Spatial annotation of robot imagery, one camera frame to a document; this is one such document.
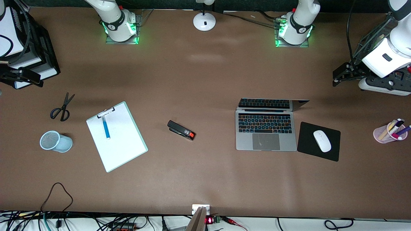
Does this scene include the blue marker white cap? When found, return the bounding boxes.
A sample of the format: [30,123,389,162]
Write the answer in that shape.
[102,116,111,140]

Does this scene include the silver laptop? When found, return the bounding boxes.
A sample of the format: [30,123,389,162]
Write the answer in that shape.
[236,98,310,151]

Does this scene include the white marker black cap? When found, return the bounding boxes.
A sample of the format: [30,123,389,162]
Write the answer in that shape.
[389,118,406,135]

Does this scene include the purple marker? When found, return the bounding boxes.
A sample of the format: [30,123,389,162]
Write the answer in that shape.
[397,125,411,139]

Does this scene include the black stacked paper tray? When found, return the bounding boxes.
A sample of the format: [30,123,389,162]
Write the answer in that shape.
[0,6,61,90]

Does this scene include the black blue scissors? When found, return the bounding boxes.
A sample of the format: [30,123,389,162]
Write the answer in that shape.
[50,92,75,122]

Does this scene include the cream yellow pen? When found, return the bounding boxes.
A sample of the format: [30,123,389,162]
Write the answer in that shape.
[378,122,396,141]

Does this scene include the white computer mouse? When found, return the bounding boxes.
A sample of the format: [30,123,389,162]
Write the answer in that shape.
[313,130,332,153]

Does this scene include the pink mesh pen cup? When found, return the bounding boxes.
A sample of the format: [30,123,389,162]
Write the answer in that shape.
[373,121,408,143]

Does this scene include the light blue mesh pen cup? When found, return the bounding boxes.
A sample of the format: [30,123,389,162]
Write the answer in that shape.
[40,131,73,153]

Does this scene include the black mouse pad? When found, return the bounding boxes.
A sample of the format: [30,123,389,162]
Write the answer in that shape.
[297,121,341,162]

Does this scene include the blank white paper sheet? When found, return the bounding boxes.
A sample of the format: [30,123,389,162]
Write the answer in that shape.
[87,103,146,171]

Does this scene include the mint green clipboard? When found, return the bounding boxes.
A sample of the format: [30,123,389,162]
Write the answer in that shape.
[86,101,148,173]

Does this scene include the white round stand base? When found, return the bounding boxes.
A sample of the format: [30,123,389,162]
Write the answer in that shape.
[193,0,216,31]

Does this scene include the black stapler red tip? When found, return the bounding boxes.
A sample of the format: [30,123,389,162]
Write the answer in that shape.
[167,120,196,141]

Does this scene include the orange power strip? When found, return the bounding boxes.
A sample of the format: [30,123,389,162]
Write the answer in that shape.
[111,223,137,231]

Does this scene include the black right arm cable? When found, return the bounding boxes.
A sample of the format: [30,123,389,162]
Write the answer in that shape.
[0,35,14,59]

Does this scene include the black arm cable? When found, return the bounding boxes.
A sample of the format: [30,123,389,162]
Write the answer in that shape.
[0,35,14,59]
[345,0,357,66]

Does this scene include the black wire mesh desk tray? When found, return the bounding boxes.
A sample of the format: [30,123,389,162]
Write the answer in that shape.
[349,13,411,74]

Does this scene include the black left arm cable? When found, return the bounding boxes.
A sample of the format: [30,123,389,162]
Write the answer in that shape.
[345,0,357,66]

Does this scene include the clear arm base plate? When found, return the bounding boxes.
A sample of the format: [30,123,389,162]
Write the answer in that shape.
[275,18,310,48]
[105,9,154,45]

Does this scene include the black cable bundle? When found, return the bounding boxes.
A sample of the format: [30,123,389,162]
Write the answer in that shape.
[222,11,280,28]

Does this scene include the brown braided cable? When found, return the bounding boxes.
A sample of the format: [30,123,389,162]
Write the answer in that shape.
[41,182,74,213]

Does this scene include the tangled black cables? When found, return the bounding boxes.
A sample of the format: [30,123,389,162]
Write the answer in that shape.
[0,210,97,231]

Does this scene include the black looped cable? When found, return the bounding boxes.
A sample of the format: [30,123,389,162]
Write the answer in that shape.
[324,218,354,231]

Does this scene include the red wire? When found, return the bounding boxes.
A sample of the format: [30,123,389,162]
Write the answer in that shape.
[221,217,248,231]

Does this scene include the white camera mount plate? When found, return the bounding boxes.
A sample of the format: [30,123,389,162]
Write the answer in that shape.
[192,204,210,215]

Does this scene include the wooden camera mount bar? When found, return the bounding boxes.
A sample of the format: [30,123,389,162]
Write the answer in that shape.
[186,207,207,231]

